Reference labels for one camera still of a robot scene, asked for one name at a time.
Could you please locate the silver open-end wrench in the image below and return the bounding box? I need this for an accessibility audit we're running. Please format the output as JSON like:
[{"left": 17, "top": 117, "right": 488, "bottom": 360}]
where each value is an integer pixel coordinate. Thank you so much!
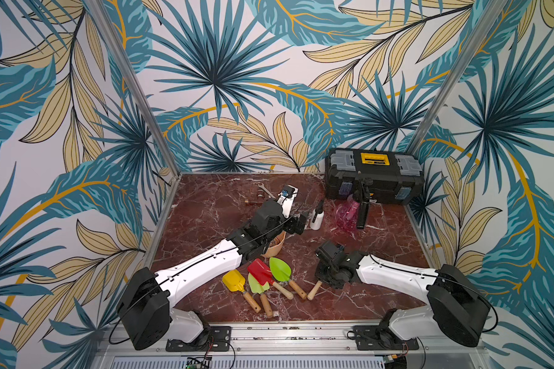
[{"left": 258, "top": 184, "right": 277, "bottom": 199}]

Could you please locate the light green toy spade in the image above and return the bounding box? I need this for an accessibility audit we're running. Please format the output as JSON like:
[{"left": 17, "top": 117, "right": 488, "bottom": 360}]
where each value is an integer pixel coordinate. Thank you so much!
[{"left": 248, "top": 273, "right": 274, "bottom": 318}]

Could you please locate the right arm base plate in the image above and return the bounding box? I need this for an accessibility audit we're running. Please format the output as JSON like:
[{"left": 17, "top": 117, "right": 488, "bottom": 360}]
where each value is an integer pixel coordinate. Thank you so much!
[{"left": 347, "top": 325, "right": 420, "bottom": 353}]

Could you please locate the red toy shovel wooden handle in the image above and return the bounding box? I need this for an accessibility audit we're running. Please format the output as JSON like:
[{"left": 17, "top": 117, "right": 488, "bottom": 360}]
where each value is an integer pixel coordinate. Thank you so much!
[{"left": 247, "top": 258, "right": 294, "bottom": 300}]

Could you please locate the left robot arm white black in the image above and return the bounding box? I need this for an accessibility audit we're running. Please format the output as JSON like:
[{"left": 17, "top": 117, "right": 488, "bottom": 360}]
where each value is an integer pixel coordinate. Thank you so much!
[{"left": 117, "top": 200, "right": 309, "bottom": 351}]

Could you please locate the pink spray bottle black nozzle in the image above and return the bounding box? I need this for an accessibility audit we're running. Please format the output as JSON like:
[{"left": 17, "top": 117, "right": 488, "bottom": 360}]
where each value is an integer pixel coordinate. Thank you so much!
[{"left": 335, "top": 178, "right": 373, "bottom": 232}]

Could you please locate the black yellow plastic toolbox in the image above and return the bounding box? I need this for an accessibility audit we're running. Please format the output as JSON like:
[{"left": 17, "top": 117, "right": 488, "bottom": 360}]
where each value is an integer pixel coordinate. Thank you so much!
[{"left": 325, "top": 148, "right": 425, "bottom": 205}]

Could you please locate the aluminium front rail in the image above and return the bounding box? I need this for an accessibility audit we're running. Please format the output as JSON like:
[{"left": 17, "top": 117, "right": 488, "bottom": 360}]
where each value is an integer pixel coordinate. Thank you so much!
[{"left": 91, "top": 321, "right": 492, "bottom": 368}]

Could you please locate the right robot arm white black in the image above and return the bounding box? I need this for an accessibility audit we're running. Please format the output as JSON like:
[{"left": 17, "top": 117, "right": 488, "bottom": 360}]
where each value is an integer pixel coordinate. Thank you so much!
[{"left": 315, "top": 241, "right": 496, "bottom": 350}]

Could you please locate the green toy rake wooden handle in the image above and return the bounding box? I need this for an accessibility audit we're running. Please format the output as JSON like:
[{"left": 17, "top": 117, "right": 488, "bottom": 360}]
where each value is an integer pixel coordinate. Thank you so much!
[{"left": 307, "top": 281, "right": 323, "bottom": 301}]

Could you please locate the white spray bottle black nozzle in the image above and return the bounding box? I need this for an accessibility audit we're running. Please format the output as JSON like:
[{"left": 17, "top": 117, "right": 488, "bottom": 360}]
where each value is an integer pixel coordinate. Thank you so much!
[{"left": 309, "top": 199, "right": 325, "bottom": 231}]

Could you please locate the yellow toy shovel wooden handle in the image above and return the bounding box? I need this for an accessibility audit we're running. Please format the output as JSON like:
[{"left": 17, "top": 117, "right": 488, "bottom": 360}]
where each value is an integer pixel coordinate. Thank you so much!
[{"left": 222, "top": 270, "right": 261, "bottom": 313}]

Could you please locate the terracotta plastic flower pot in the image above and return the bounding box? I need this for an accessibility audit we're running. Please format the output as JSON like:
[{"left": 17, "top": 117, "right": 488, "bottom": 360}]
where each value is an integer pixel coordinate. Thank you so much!
[{"left": 263, "top": 232, "right": 286, "bottom": 258}]

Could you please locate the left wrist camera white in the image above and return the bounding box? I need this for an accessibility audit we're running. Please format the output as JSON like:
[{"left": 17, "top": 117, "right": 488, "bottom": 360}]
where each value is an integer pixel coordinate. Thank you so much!
[{"left": 277, "top": 185, "right": 298, "bottom": 218}]

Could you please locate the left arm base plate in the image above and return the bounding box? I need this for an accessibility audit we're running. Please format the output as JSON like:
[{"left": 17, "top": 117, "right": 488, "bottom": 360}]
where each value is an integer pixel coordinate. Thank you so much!
[{"left": 166, "top": 326, "right": 232, "bottom": 352}]

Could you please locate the bright green toy trowel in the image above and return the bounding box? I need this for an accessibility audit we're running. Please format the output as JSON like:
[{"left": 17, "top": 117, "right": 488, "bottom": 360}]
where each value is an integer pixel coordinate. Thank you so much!
[{"left": 269, "top": 257, "right": 308, "bottom": 300}]

